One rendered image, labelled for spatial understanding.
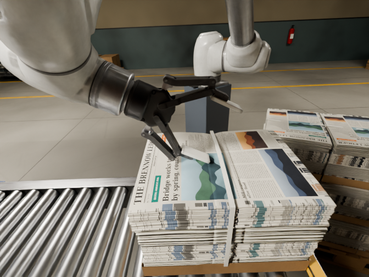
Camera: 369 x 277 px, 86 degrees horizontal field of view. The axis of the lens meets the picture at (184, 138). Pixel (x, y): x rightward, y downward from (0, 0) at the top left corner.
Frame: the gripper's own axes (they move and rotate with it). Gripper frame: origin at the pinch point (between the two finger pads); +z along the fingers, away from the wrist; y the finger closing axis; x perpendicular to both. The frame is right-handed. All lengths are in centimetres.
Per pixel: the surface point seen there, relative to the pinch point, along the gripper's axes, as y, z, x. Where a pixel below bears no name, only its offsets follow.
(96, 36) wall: 134, -258, -702
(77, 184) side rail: 49, -30, -19
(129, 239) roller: 38.4, -7.6, 3.4
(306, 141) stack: 3, 56, -41
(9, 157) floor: 199, -147, -162
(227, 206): 6.9, 3.1, 13.4
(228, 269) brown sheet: 24.0, 13.5, 13.7
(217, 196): 7.2, 1.6, 11.1
